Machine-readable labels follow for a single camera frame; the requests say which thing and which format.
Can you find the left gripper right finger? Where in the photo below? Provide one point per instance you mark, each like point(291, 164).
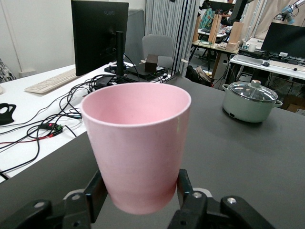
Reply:
point(190, 212)

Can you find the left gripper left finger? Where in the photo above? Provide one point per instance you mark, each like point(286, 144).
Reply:
point(81, 210)

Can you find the pink plastic cup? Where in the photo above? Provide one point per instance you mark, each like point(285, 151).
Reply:
point(135, 148)

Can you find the blue grey robot arm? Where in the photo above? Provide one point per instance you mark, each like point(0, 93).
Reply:
point(288, 12)

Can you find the pale green cooking pot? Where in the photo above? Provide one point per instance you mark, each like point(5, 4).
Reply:
point(247, 109)

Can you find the white office desk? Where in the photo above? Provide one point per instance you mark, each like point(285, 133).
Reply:
point(21, 100)
point(274, 70)

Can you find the black power adapter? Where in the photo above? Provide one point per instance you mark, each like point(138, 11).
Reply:
point(103, 81)

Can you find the beige computer keyboard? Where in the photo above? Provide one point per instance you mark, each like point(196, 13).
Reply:
point(50, 82)

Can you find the glass lid with steel knob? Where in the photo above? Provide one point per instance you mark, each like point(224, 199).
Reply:
point(252, 94)

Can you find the dark floor bag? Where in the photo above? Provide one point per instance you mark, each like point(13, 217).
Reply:
point(199, 75)

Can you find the black flat dock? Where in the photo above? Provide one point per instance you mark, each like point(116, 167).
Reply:
point(140, 71)

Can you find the cardboard box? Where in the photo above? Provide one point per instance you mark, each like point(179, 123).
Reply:
point(296, 105)

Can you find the brown wooden cube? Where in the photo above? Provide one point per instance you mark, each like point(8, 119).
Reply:
point(151, 64)

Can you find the black white patterned fabric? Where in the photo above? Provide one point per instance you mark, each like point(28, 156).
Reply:
point(6, 71)

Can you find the white slim keyboard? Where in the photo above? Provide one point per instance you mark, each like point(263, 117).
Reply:
point(249, 61)
point(286, 64)

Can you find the dark computer mouse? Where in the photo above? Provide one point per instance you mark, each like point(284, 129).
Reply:
point(266, 64)

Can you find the grey office chair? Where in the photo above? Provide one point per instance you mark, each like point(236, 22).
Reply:
point(157, 45)

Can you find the black Huawei monitor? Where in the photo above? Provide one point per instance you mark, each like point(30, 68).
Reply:
point(95, 35)

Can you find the white mug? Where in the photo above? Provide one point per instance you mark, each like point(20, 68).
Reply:
point(252, 47)

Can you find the brown upright board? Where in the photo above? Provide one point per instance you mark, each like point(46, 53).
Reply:
point(214, 28)

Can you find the light wooden block stand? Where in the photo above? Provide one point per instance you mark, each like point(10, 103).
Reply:
point(237, 31)

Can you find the black stand pole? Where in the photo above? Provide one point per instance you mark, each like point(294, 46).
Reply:
point(182, 23)

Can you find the grey curtain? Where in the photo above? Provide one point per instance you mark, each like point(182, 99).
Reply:
point(162, 16)

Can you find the black desktop monitor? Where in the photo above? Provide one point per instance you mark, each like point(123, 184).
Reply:
point(286, 38)

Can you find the white wall socket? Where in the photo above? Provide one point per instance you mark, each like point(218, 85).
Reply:
point(27, 73)

